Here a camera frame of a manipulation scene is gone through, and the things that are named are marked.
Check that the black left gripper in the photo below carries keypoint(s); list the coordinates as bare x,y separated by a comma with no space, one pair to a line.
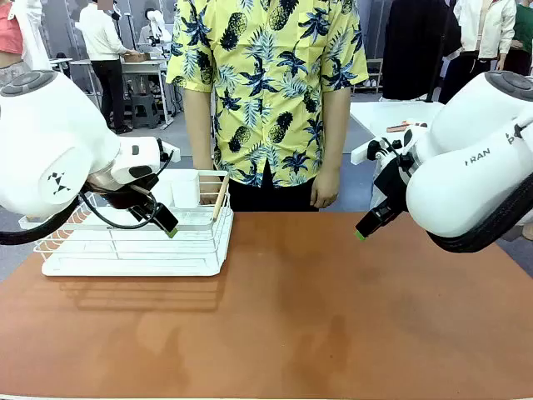
131,196

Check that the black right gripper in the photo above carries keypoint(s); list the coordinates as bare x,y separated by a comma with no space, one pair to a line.
395,187

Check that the person's left forearm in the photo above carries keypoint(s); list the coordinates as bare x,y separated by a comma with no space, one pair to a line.
335,129

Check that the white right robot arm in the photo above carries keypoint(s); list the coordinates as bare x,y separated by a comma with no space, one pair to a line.
470,166

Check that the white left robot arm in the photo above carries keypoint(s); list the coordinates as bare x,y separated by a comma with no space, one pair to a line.
50,137

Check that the person's right forearm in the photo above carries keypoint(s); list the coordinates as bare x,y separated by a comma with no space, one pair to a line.
199,129

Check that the person's right hand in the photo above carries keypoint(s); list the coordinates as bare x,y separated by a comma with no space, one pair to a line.
208,183

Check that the person's left hand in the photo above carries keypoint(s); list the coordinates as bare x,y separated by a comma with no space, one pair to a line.
325,187

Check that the white cutlery holder cup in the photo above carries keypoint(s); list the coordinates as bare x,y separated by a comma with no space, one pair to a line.
185,189

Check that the small brown object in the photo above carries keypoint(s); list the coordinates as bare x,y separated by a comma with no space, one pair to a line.
399,126

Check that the white side table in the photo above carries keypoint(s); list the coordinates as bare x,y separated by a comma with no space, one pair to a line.
395,112

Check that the grey step stool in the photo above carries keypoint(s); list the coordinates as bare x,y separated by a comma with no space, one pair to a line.
144,110

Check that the white background desk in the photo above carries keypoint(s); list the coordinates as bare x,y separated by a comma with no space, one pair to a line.
145,68

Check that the person in yellow pineapple shirt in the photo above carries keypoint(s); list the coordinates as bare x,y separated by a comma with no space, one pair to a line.
266,91

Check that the brown cardboard box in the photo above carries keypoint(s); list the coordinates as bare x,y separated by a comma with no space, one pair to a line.
136,57

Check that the person in white sweater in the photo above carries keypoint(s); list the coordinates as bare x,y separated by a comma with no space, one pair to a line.
104,54

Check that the black hanging garment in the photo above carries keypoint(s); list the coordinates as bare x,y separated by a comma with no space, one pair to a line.
410,46

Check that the small white desk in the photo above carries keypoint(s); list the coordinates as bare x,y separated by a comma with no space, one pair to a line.
60,62

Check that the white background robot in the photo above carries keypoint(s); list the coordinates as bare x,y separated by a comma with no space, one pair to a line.
156,25

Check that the person in white jacket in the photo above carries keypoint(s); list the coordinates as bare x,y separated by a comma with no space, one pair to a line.
479,37

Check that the person in pink top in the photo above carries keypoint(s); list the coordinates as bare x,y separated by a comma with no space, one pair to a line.
16,37

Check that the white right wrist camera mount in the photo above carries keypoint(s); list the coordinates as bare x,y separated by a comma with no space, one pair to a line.
362,152

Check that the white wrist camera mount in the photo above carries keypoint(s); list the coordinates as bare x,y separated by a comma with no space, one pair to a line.
171,151
362,152

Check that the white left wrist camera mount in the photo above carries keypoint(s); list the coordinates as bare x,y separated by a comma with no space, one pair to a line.
171,151

